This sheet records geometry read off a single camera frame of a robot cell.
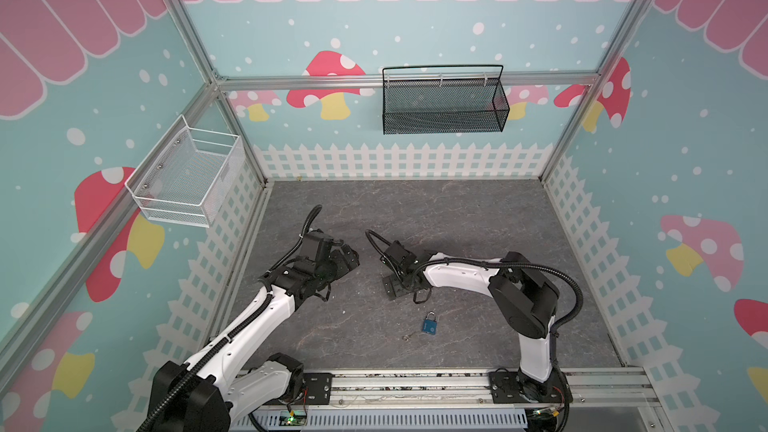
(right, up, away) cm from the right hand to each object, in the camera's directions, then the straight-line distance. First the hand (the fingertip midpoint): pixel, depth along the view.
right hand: (399, 284), depth 92 cm
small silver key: (+2, -12, -11) cm, 16 cm away
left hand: (-15, +7, -9) cm, 19 cm away
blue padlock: (+9, -9, -8) cm, 15 cm away
